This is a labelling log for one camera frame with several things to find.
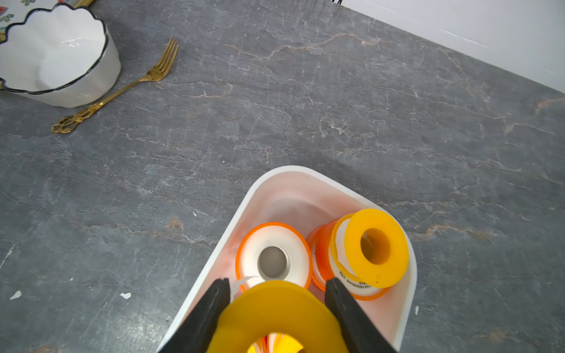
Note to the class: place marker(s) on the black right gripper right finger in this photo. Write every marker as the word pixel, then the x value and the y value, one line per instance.
pixel 357 330

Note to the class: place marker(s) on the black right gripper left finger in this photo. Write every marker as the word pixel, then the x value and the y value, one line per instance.
pixel 197 330

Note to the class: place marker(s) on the yellow tape spool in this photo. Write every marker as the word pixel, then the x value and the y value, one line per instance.
pixel 277 306

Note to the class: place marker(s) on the orange tape roll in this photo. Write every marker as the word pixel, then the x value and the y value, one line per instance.
pixel 273 251
pixel 325 267

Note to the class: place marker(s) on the yellow tape spool uncovered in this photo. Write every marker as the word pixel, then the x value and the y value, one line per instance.
pixel 370 248

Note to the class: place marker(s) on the orange tape roll bottom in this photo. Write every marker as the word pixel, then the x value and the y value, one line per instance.
pixel 273 251

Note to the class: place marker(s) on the white plastic storage box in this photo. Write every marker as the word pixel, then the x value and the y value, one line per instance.
pixel 304 199

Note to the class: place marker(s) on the white scalloped bowl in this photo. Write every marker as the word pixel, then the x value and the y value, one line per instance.
pixel 63 57

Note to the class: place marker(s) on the yellow plastic tray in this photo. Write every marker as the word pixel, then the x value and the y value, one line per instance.
pixel 83 3

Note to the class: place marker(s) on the watermelon pattern plate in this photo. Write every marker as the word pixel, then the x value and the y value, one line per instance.
pixel 15 11

